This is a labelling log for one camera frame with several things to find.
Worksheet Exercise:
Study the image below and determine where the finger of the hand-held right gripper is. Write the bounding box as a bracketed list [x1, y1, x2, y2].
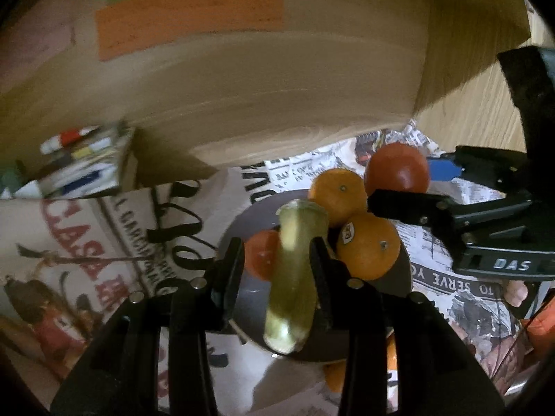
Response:
[368, 188, 464, 230]
[427, 145, 527, 191]

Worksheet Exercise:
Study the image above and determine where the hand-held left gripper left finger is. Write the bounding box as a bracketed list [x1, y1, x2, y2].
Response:
[50, 237, 246, 416]

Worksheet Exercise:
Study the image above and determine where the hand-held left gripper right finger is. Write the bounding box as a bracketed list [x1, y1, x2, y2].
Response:
[309, 237, 506, 416]

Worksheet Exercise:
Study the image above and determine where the yellow-green sugarcane piece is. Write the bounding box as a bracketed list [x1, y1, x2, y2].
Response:
[265, 199, 330, 355]

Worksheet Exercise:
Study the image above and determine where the red tomato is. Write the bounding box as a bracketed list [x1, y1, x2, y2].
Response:
[244, 229, 282, 281]
[363, 142, 430, 196]

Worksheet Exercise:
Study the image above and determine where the dark round plate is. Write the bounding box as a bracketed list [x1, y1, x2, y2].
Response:
[215, 188, 412, 362]

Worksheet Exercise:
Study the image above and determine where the large orange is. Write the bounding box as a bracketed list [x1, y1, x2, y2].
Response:
[336, 212, 402, 280]

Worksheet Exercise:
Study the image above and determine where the medium orange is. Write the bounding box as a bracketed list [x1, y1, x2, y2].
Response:
[309, 169, 368, 228]

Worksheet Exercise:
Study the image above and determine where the person's right hand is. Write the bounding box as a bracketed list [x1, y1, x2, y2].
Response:
[503, 279, 532, 309]

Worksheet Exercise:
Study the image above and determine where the newspaper print cloth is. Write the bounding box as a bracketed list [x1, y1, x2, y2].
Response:
[0, 121, 534, 416]

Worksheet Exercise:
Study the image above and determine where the small orange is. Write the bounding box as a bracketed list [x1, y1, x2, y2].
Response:
[324, 362, 348, 395]

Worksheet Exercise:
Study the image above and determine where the orange cloth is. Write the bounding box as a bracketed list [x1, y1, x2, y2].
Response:
[520, 307, 555, 347]

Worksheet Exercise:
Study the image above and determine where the box of paint tubes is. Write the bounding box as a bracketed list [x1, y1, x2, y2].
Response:
[37, 123, 133, 198]

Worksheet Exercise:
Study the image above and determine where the white paint tube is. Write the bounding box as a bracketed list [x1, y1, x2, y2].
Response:
[40, 125, 100, 154]

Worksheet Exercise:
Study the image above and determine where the orange sticky note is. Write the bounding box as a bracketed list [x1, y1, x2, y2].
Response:
[95, 0, 285, 62]

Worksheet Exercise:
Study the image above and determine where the pink sticky note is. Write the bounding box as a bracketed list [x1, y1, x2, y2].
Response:
[0, 21, 76, 89]

